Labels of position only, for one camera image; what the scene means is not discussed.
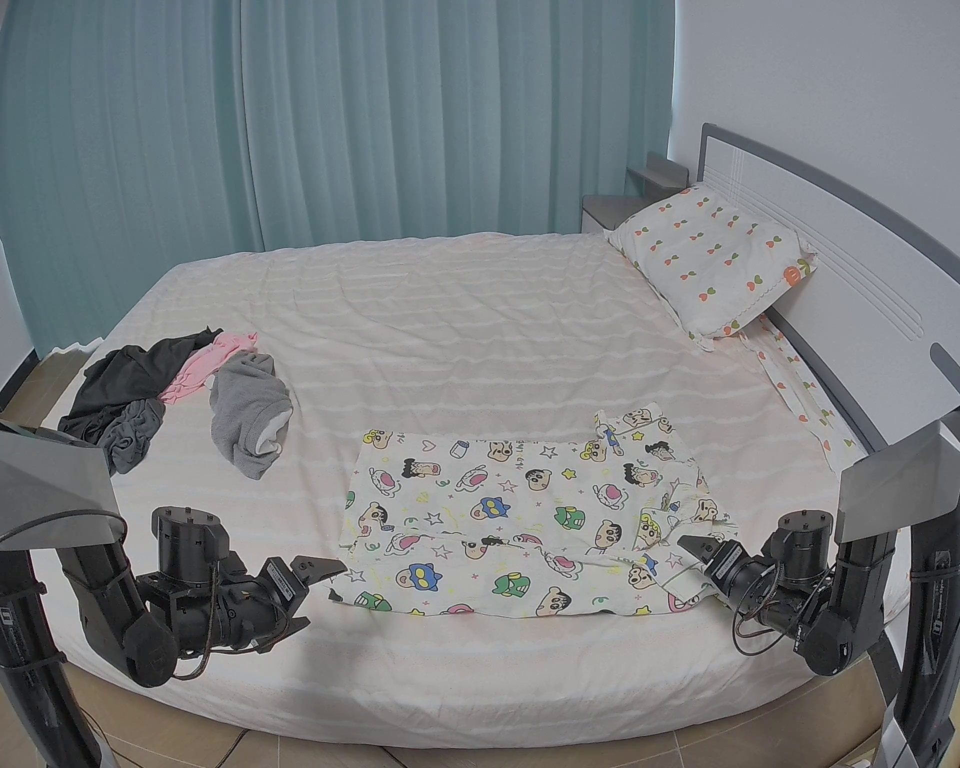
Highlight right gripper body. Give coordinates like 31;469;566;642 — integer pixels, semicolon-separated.
708;541;781;609

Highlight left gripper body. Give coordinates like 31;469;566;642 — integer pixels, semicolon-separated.
225;556;305;648

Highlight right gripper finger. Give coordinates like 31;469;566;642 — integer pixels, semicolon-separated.
677;534;725;565

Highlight white printed pyjama top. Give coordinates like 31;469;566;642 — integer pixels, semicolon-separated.
327;402;740;620

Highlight grey sweatshirt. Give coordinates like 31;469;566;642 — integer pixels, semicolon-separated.
208;351;294;481

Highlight dark grey garment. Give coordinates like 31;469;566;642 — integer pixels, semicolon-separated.
101;397;166;475

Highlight pink garment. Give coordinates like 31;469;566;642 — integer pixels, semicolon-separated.
159;328;260;406

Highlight black garment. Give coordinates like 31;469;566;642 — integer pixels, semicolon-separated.
58;327;226;451

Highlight bed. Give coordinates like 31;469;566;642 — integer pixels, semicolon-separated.
0;123;960;751

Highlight white printed pillow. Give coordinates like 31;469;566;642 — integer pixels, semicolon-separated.
603;182;820;352

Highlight grey bedside table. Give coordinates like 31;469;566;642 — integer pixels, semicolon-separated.
581;152;691;234

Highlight blue-green curtain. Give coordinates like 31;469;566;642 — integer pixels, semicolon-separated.
0;0;264;357
240;0;680;252

